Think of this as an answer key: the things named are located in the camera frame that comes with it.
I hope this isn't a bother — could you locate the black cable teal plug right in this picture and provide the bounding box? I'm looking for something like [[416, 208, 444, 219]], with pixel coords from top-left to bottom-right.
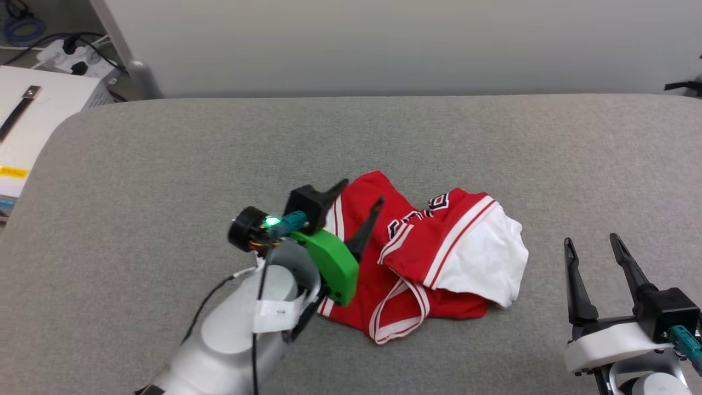
[[669, 325, 702, 375]]

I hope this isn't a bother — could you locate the blue coiled cable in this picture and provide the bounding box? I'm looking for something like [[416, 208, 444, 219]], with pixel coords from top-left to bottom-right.
[[4, 14, 48, 46]]

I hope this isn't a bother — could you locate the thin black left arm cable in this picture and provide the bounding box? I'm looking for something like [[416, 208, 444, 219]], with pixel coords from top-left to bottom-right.
[[181, 266, 258, 346]]

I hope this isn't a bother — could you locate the white power strip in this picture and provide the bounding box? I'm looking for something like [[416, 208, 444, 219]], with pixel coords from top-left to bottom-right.
[[33, 36, 119, 81]]

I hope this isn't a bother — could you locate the red white sports jersey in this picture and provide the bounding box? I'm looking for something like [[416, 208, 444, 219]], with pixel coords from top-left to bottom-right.
[[317, 171, 530, 345]]

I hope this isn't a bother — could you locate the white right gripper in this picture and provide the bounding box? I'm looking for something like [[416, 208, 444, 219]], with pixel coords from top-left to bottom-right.
[[563, 233, 674, 376]]

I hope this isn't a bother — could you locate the black strap handle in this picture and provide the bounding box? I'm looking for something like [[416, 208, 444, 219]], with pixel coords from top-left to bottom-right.
[[0, 85, 42, 141]]

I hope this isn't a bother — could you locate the black cable teal plug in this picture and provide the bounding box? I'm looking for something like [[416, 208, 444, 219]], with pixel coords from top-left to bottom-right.
[[669, 325, 702, 375], [251, 211, 309, 395]]

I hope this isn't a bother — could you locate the black cable teal plug left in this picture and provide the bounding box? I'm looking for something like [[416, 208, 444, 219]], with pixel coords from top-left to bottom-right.
[[251, 211, 309, 395]]

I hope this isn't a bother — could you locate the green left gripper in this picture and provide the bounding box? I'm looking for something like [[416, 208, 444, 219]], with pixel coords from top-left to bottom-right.
[[290, 179, 385, 307]]

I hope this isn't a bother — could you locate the grey metal leg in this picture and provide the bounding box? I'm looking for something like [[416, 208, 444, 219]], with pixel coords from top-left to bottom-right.
[[90, 0, 163, 100]]

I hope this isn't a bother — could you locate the white metal equipment box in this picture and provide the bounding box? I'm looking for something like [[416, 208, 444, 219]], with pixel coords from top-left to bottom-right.
[[0, 66, 114, 220]]

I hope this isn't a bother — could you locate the black strap on grey foot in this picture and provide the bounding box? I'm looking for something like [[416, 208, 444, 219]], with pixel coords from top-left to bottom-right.
[[664, 81, 702, 99]]

